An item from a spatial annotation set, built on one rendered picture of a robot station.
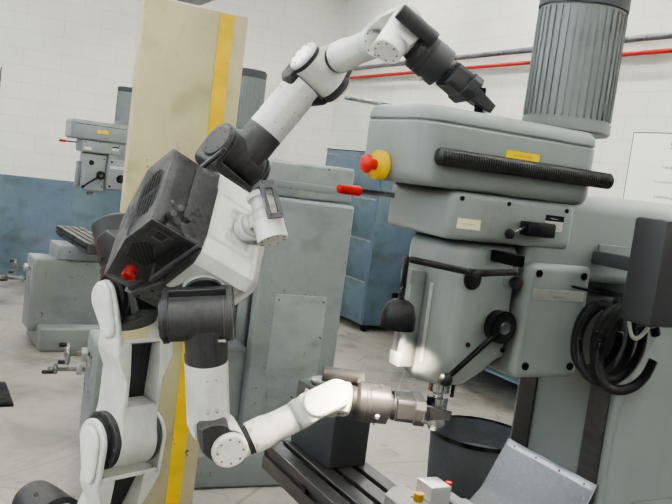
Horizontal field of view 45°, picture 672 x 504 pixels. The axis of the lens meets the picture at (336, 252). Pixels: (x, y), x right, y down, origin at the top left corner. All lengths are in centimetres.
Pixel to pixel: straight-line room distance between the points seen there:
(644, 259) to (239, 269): 82
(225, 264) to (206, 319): 14
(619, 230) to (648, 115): 525
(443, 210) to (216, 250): 48
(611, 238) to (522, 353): 35
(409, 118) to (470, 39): 762
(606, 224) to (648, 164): 518
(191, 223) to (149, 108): 161
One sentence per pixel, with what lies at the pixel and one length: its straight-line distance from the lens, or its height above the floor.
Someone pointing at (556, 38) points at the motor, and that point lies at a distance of 193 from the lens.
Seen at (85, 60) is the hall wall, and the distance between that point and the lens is 1067.
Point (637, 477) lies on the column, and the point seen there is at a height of 113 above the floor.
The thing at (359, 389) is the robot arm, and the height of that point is 127.
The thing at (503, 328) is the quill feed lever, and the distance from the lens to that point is 177.
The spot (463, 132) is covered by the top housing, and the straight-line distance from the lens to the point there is 165.
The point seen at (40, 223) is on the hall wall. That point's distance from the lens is 1061.
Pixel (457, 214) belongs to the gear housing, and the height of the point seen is 168.
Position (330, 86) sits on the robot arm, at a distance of 193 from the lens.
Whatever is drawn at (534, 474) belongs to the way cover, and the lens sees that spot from 217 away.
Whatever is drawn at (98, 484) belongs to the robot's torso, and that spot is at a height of 92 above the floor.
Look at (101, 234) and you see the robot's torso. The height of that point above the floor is 151.
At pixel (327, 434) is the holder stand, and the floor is 103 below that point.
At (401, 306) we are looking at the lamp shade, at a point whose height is 149.
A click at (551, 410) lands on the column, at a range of 215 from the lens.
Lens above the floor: 174
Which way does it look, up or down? 6 degrees down
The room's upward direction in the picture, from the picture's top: 7 degrees clockwise
